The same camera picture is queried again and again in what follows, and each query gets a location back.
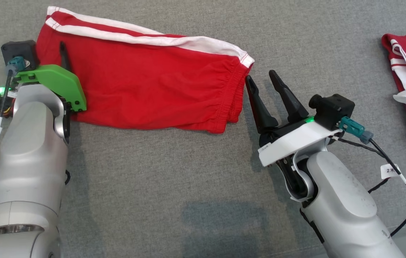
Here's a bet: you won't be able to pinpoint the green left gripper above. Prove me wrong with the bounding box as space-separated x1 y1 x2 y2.
0 41 88 117

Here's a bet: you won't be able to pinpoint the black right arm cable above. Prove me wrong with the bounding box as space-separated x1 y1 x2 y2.
336 116 406 237

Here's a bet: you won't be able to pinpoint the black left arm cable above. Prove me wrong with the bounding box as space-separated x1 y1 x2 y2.
0 56 27 205

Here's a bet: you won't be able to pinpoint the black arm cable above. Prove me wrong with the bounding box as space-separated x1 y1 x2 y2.
0 56 27 205
336 116 406 237

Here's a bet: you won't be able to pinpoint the red shorts with white stripes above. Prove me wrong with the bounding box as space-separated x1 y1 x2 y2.
35 6 256 135

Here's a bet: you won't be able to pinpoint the grey fabric sofa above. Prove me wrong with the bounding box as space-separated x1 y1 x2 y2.
0 0 406 258

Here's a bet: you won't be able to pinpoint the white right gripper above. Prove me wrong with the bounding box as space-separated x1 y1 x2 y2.
245 70 344 168

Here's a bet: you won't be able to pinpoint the small white cable tag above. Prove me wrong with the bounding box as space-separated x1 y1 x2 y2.
381 164 401 180

